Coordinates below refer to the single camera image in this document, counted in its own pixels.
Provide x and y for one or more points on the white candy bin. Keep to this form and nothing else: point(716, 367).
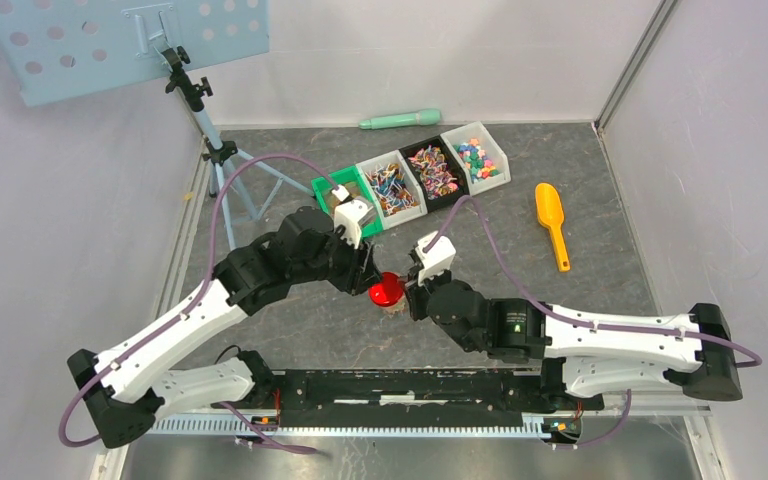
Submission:
point(484, 162)

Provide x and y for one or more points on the white lollipop bin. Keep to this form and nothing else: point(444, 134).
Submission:
point(395, 193)

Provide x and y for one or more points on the black lollipop bin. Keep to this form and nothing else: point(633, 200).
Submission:
point(441, 179)

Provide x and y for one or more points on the red jar lid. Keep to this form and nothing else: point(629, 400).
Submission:
point(388, 292)

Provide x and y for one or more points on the clear plastic jar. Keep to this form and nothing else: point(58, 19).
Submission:
point(397, 309)

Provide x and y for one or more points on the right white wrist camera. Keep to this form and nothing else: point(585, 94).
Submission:
point(433, 255)

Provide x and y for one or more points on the light blue music stand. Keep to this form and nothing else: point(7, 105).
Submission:
point(62, 50)

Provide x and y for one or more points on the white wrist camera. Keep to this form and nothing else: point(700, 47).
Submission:
point(352, 213)
point(433, 255)

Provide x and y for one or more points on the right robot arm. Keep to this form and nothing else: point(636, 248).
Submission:
point(583, 354)

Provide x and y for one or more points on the mint green cylindrical handle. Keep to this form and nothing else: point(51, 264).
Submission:
point(424, 117)

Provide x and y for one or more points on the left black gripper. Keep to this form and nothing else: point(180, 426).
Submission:
point(361, 271)

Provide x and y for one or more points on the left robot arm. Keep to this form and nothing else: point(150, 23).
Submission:
point(130, 386)

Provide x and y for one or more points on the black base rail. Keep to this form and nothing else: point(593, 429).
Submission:
point(412, 398)

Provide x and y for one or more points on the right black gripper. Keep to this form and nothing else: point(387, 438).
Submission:
point(415, 291)

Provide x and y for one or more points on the green candy bin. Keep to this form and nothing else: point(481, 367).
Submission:
point(351, 179)

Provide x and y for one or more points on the yellow plastic scoop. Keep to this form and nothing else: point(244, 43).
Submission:
point(550, 215)

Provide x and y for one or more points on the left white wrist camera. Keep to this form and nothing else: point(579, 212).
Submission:
point(352, 213)

